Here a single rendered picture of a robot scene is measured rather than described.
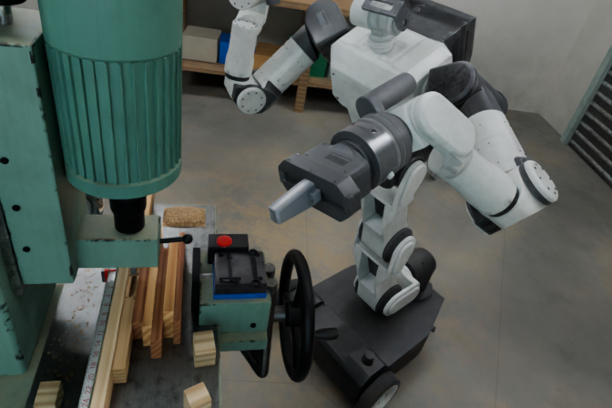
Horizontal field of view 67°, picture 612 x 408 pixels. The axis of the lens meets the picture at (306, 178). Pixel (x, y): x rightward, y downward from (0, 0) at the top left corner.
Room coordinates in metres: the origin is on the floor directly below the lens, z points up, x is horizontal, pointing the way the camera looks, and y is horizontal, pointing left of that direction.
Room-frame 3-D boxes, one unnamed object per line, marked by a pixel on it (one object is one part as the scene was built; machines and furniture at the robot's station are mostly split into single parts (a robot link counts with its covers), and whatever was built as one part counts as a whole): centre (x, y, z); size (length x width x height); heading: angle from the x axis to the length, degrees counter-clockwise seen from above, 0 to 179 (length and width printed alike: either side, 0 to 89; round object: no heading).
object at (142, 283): (0.61, 0.27, 0.92); 0.22 x 0.02 x 0.05; 16
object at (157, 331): (0.58, 0.23, 0.93); 0.22 x 0.02 x 0.05; 16
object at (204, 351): (0.49, 0.12, 0.92); 0.05 x 0.04 x 0.04; 23
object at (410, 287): (1.37, -0.41, 0.28); 0.21 x 0.20 x 0.13; 136
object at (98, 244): (0.60, 0.31, 1.03); 0.14 x 0.07 x 0.09; 106
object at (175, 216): (0.85, 0.27, 0.91); 0.10 x 0.07 x 0.02; 106
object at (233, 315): (0.64, 0.10, 0.91); 0.15 x 0.14 x 0.09; 16
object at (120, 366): (0.68, 0.31, 0.92); 0.55 x 0.02 x 0.04; 16
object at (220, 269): (0.64, 0.10, 0.99); 0.13 x 0.11 x 0.06; 16
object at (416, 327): (1.35, -0.39, 0.19); 0.64 x 0.52 x 0.33; 136
